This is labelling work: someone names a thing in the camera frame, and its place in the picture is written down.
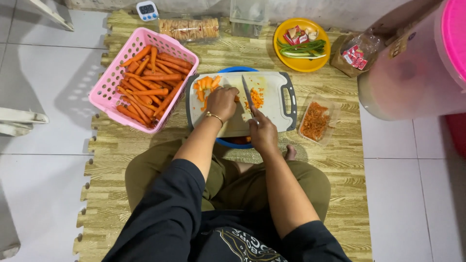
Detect person's left hand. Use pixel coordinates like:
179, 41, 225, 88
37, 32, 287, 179
206, 87, 240, 124

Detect person's right hand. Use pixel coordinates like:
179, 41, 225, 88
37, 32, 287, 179
248, 106, 279, 154

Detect steel kitchen knife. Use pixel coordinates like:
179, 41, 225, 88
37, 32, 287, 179
241, 74, 256, 118

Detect blue round bowl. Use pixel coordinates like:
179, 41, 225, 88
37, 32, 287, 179
215, 66, 260, 149

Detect pile of carrot sticks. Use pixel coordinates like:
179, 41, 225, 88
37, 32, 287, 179
192, 75, 222, 112

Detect pile of diced carrot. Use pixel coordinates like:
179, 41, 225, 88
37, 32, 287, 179
244, 87, 265, 111

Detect white cutting board grey rim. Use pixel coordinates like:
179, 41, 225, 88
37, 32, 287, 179
185, 71, 298, 138

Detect carrot pieces in bowl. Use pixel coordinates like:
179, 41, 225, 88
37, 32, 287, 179
223, 136, 252, 145

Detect clear pack of crackers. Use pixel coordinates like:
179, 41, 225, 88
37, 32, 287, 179
157, 16, 221, 44

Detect heap of peeled carrots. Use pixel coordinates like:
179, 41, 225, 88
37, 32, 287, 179
116, 45, 194, 129

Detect clear plastic container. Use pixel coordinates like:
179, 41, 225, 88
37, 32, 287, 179
229, 0, 270, 39

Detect yellow round plate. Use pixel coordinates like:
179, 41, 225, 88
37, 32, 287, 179
273, 17, 331, 73

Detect bunch of green onions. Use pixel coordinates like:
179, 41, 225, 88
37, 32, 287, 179
276, 38, 327, 60

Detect red seasoning packets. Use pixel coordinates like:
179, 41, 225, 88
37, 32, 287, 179
283, 25, 309, 46

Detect person's foot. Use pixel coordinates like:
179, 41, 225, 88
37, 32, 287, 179
283, 144, 298, 162

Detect clear tray of carrot peels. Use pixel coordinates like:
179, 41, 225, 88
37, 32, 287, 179
297, 92, 341, 146

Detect person's olive trousers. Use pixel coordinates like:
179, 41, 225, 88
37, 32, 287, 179
125, 138, 332, 223

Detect white digital kitchen timer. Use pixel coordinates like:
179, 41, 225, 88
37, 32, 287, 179
136, 1, 160, 22

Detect pink plastic basket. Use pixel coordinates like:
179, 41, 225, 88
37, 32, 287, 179
88, 27, 200, 134

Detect strip of red sachets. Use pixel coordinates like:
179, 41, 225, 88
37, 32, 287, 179
341, 44, 368, 71

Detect wood pattern foam mat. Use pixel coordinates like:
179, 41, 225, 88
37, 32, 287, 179
72, 9, 374, 262

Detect person's black shirt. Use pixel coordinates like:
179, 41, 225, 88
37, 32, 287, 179
102, 159, 352, 262

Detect large translucent tub pink lid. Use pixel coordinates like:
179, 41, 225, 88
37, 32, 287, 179
357, 0, 466, 122

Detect red plastic object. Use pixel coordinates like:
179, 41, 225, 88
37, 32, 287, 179
446, 113, 466, 158

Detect gold bracelet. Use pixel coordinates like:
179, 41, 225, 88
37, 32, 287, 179
205, 111, 224, 127

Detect white furniture frame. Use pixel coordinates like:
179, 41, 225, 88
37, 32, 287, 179
28, 0, 75, 32
0, 107, 50, 137

